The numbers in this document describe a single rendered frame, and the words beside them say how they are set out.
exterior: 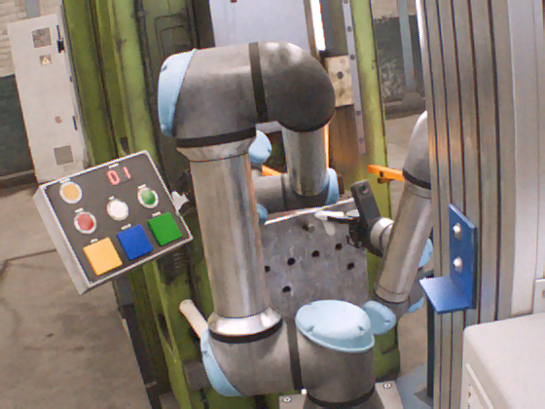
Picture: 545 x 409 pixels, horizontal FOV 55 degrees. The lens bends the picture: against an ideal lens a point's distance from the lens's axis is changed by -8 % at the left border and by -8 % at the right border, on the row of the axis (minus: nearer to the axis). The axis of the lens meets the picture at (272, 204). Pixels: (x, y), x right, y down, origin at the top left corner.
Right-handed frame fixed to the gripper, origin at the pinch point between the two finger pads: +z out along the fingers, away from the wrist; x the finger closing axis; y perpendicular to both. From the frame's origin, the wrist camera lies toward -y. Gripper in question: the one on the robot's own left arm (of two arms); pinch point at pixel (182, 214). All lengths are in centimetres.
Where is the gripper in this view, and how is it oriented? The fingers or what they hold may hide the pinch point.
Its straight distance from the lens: 141.5
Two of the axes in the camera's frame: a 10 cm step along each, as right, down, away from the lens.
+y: -4.9, -8.7, 0.6
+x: -6.5, 3.1, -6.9
